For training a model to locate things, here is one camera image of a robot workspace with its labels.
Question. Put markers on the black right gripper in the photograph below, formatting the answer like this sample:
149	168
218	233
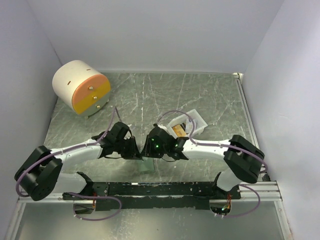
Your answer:
147	150

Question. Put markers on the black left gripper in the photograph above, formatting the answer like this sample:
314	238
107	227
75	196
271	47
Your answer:
133	153

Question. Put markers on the green card holder wallet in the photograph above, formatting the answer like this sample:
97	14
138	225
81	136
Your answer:
146	165

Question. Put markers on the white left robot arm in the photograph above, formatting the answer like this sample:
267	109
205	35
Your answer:
41	174

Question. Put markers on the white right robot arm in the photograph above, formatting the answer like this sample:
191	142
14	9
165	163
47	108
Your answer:
243	159

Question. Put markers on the stack of cards in tray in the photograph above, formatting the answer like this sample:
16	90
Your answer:
183	129

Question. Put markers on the white plastic card tray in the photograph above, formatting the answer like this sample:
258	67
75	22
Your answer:
199	122

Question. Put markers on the round white drawer cabinet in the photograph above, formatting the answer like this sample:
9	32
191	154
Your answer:
84	89

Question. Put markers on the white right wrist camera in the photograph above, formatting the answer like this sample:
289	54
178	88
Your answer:
160	126

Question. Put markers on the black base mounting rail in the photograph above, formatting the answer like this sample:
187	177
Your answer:
149	195

